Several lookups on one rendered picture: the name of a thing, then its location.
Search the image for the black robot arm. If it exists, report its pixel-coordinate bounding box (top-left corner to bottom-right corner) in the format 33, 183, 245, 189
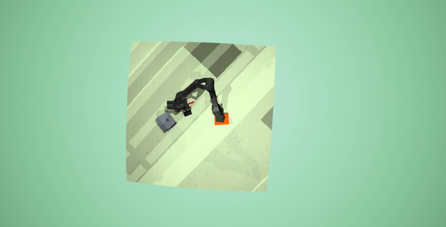
167, 78, 225, 123

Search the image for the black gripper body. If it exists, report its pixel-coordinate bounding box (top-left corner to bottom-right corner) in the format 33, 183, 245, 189
183, 105, 192, 117

